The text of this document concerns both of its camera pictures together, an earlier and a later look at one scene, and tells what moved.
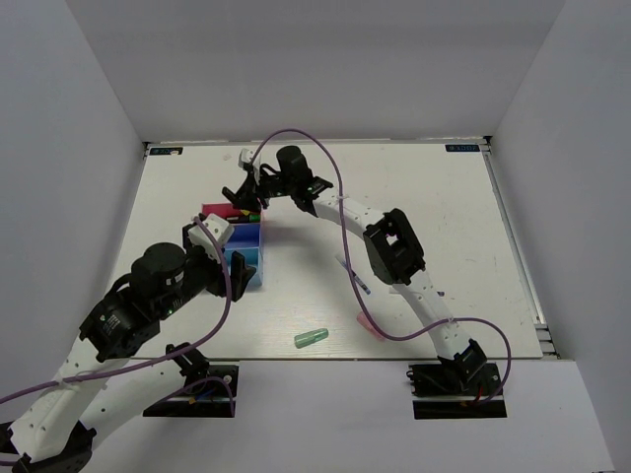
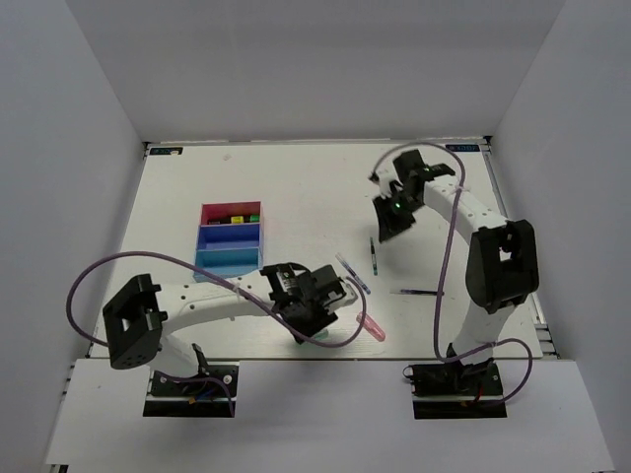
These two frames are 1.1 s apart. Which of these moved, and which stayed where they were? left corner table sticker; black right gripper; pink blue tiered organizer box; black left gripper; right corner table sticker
Moved: black left gripper; black right gripper
Stayed: left corner table sticker; pink blue tiered organizer box; right corner table sticker
